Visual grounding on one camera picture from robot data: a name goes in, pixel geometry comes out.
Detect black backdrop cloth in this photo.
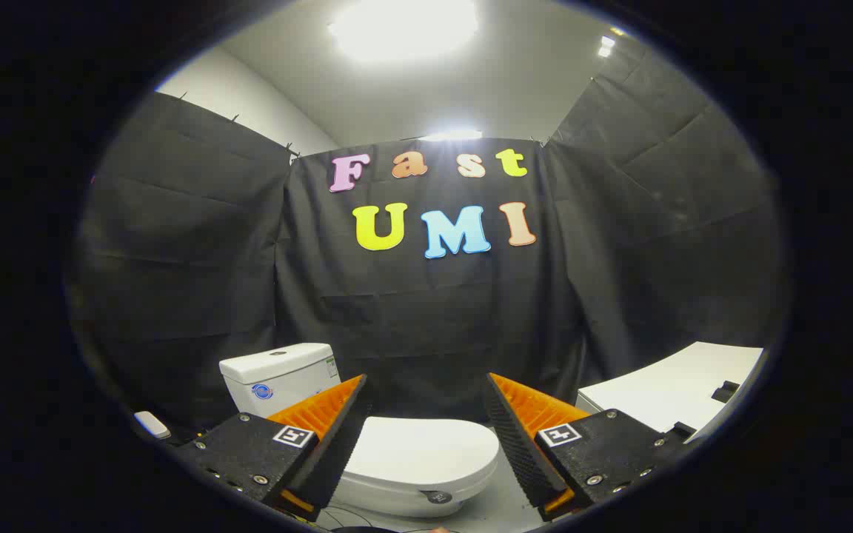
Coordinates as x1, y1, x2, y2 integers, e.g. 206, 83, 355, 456
67, 37, 790, 438

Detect white toilet bowl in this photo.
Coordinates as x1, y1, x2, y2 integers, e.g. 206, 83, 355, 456
330, 474, 498, 519

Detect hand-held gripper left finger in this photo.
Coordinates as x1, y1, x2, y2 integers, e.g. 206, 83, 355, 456
172, 374, 373, 523

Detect white toilet lid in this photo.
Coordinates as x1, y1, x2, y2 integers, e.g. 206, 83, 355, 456
339, 416, 501, 498

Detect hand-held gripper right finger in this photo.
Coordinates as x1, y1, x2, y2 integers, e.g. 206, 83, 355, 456
482, 372, 695, 523

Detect white cabinet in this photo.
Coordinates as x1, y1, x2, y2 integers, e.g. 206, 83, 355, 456
576, 341, 765, 445

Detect small white box device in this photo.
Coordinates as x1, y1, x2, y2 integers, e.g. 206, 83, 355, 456
134, 411, 173, 440

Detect large round ceiling light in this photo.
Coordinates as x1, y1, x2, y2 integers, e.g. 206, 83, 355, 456
328, 0, 480, 64

